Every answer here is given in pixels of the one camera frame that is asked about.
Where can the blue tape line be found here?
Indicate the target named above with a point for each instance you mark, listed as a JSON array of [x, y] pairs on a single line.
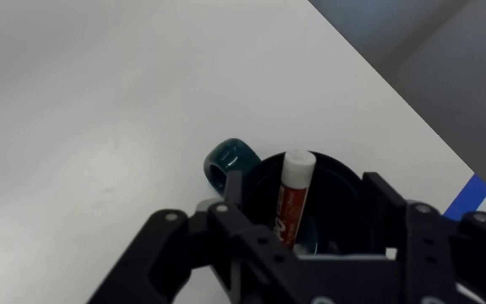
[[465, 198]]

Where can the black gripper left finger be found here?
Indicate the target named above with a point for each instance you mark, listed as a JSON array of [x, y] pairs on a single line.
[[168, 259]]

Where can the red marker with white cap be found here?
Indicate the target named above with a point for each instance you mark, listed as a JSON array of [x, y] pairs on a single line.
[[293, 196]]

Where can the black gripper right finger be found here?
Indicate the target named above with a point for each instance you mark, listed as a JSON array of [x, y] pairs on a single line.
[[455, 259]]

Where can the dark teal mug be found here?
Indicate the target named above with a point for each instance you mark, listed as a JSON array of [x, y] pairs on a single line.
[[335, 194]]

